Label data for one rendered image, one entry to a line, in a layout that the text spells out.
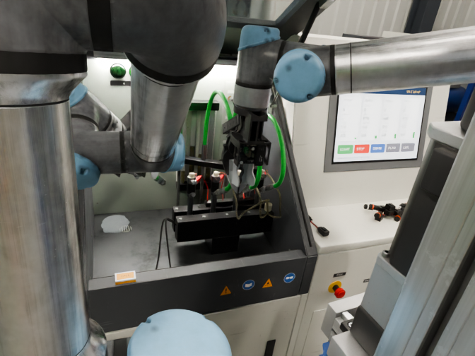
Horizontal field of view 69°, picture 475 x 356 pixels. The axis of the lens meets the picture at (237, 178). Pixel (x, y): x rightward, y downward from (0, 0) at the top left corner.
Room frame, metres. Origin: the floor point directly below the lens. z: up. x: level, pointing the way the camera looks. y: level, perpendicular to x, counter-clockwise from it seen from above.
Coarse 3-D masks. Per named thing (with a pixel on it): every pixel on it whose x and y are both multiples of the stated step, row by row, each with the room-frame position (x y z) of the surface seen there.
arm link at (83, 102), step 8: (80, 88) 0.59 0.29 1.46; (72, 96) 0.56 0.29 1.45; (80, 96) 0.58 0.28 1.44; (88, 96) 0.60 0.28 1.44; (72, 104) 0.56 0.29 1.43; (80, 104) 0.58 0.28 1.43; (88, 104) 0.59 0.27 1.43; (96, 104) 0.61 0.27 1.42; (72, 112) 0.56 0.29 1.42; (80, 112) 0.56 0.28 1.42; (88, 112) 0.58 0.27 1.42; (96, 112) 0.60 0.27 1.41; (104, 112) 0.63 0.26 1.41; (96, 120) 0.58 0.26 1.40; (104, 120) 0.62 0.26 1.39; (104, 128) 0.62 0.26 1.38
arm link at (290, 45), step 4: (284, 40) 0.70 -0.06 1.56; (284, 44) 0.68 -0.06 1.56; (288, 44) 0.68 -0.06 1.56; (292, 44) 0.68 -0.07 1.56; (296, 44) 0.68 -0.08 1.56; (300, 44) 0.68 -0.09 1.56; (304, 44) 0.68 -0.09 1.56; (308, 44) 0.67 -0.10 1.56; (312, 44) 0.68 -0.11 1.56; (316, 44) 0.69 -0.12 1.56; (324, 44) 0.69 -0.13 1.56; (280, 48) 0.68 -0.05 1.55; (284, 48) 0.68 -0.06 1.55; (288, 48) 0.67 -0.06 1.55; (292, 48) 0.67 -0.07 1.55; (296, 48) 0.63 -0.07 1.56; (280, 52) 0.67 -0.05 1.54; (284, 52) 0.67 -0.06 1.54; (280, 56) 0.67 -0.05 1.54; (276, 64) 0.67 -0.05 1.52
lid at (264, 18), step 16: (240, 0) 1.07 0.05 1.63; (256, 0) 1.08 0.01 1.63; (272, 0) 1.08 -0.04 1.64; (288, 0) 1.09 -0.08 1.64; (304, 0) 1.08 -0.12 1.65; (320, 0) 1.06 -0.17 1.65; (240, 16) 1.15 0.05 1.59; (256, 16) 1.16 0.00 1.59; (272, 16) 1.17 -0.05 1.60; (288, 16) 1.15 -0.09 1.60; (304, 16) 1.15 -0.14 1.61; (240, 32) 1.20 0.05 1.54; (288, 32) 1.23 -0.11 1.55; (224, 48) 1.29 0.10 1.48
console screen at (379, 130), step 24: (336, 96) 1.23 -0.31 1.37; (360, 96) 1.26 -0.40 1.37; (384, 96) 1.31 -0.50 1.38; (408, 96) 1.35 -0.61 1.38; (336, 120) 1.21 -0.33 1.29; (360, 120) 1.25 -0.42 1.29; (384, 120) 1.29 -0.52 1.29; (408, 120) 1.34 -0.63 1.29; (336, 144) 1.19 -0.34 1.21; (360, 144) 1.23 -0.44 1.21; (384, 144) 1.28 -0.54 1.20; (408, 144) 1.32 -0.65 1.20; (336, 168) 1.18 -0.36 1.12; (360, 168) 1.22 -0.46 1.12; (384, 168) 1.26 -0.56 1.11
